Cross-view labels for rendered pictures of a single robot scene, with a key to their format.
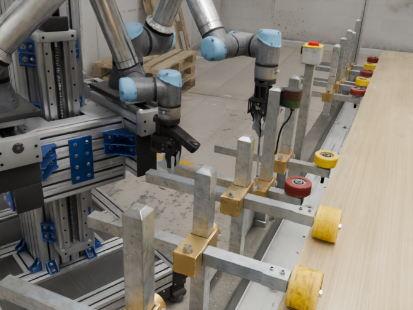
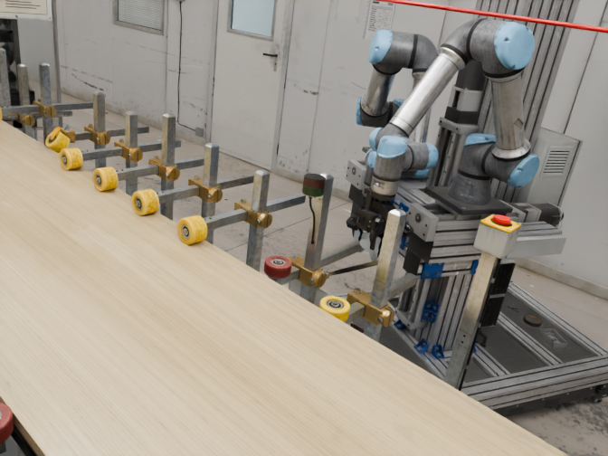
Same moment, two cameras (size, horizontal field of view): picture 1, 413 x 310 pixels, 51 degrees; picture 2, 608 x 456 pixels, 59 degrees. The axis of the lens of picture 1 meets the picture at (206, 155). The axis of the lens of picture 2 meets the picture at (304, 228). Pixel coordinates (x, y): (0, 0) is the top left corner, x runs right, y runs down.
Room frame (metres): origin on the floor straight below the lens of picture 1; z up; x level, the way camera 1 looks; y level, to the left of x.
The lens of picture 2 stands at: (1.59, -1.60, 1.64)
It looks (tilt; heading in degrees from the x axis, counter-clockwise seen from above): 24 degrees down; 106
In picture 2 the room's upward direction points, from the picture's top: 8 degrees clockwise
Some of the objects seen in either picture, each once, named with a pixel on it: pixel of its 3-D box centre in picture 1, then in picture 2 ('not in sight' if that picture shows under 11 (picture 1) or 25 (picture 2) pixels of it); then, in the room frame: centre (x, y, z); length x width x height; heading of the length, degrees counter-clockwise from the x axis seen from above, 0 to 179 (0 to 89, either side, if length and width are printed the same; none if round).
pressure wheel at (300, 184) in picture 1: (296, 197); (276, 277); (1.15, -0.28, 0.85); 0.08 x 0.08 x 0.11
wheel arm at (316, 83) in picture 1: (327, 85); not in sight; (2.59, -0.72, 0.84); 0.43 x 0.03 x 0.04; 67
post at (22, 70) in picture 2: not in sight; (25, 111); (-0.61, 0.58, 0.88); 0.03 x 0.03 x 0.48; 67
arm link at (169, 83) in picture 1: (168, 88); (377, 168); (1.32, 0.13, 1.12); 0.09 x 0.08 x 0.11; 106
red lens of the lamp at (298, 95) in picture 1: (292, 93); (314, 180); (1.21, -0.24, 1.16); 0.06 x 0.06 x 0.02
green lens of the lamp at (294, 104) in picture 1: (291, 101); (313, 189); (1.21, -0.24, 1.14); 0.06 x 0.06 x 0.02
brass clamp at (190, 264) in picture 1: (198, 246); (204, 190); (0.75, 0.01, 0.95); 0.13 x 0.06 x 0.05; 157
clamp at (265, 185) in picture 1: (263, 188); (304, 271); (1.21, -0.19, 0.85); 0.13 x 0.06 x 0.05; 157
